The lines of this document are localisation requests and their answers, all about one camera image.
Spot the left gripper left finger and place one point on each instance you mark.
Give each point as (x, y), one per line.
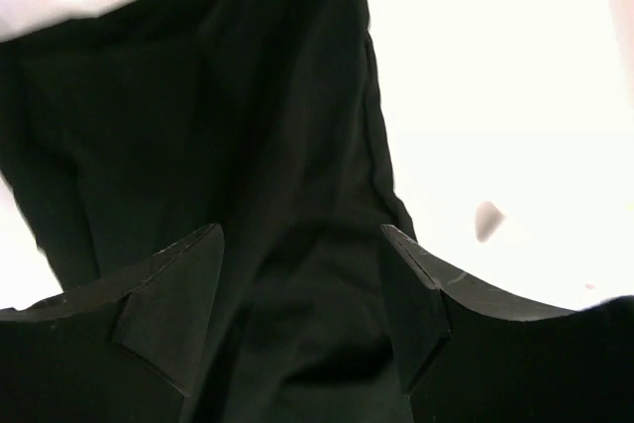
(127, 347)

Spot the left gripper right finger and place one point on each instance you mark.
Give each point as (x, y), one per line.
(467, 351)

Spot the black trousers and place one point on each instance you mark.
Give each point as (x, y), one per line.
(124, 133)

